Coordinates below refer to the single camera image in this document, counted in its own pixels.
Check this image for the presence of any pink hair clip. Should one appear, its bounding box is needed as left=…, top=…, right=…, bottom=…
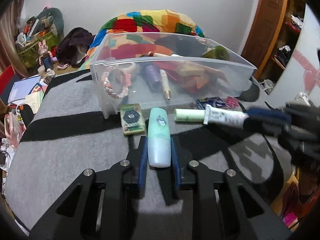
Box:
left=225, top=96, right=239, bottom=108

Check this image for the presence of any white ointment tube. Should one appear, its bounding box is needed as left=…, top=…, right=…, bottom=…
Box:
left=203, top=105, right=249, bottom=128

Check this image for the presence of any blue staples box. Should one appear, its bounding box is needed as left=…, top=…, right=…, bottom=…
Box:
left=195, top=97, right=227, bottom=109

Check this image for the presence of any green round jar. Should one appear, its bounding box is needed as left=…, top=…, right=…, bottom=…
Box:
left=201, top=46, right=229, bottom=61

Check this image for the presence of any red gold packet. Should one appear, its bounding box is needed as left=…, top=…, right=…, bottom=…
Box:
left=158, top=61, right=228, bottom=94

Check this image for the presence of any pale green miniso tube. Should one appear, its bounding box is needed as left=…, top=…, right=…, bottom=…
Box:
left=175, top=108, right=205, bottom=122

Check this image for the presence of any small tan wooden block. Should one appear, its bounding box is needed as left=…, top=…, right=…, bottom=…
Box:
left=176, top=64, right=204, bottom=77

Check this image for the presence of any mint green bottle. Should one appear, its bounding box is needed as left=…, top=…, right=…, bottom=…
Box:
left=147, top=107, right=171, bottom=168

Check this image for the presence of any green patterned small box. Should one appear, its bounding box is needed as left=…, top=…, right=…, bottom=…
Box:
left=120, top=103, right=146, bottom=135

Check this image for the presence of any white floral pen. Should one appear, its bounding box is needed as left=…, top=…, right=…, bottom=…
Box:
left=160, top=69, right=171, bottom=100

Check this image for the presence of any purple black tube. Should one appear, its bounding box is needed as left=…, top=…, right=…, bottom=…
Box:
left=139, top=61, right=162, bottom=91

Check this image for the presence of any red white lip stick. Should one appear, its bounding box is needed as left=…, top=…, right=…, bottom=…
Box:
left=148, top=51, right=182, bottom=57

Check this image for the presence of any braided pink rope ring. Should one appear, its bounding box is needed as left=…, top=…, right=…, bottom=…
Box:
left=101, top=65, right=132, bottom=99

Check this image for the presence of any white suitcase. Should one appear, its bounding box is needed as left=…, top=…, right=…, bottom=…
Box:
left=294, top=92, right=315, bottom=107

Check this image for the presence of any grey black blanket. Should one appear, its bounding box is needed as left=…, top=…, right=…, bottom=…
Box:
left=5, top=70, right=292, bottom=239

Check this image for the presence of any wooden door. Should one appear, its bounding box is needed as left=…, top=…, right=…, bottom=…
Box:
left=241, top=0, right=288, bottom=79

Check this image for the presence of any black garment on bed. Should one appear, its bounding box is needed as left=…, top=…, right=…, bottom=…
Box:
left=154, top=35, right=207, bottom=57

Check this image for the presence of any wooden shelf unit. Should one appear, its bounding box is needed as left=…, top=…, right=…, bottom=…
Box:
left=270, top=0, right=306, bottom=82

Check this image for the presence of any pink hand model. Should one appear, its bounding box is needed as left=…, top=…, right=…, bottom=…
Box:
left=4, top=112, right=24, bottom=149

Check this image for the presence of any black orange tool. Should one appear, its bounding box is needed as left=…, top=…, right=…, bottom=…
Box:
left=19, top=104, right=34, bottom=128

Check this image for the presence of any clear plastic storage bin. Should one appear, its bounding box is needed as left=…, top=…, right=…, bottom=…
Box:
left=89, top=32, right=255, bottom=118

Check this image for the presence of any blue booklet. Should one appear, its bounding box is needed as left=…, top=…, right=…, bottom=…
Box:
left=8, top=75, right=41, bottom=103

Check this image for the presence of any colourful patchwork duvet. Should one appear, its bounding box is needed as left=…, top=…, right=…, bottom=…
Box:
left=79, top=9, right=204, bottom=70

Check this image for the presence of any pink rabbit figurine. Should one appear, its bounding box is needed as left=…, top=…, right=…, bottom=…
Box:
left=38, top=40, right=53, bottom=70

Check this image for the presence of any dark purple clothes pile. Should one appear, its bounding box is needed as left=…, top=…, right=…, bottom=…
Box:
left=56, top=27, right=95, bottom=67

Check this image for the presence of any red box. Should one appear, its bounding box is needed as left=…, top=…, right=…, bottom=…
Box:
left=0, top=65, right=15, bottom=94

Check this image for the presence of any green storage basket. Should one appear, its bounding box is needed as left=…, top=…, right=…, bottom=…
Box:
left=18, top=32, right=61, bottom=68

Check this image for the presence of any grey neck pillow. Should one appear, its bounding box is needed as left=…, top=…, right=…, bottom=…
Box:
left=36, top=8, right=64, bottom=36

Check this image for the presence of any striped curtain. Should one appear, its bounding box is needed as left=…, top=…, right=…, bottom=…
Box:
left=1, top=0, right=29, bottom=77

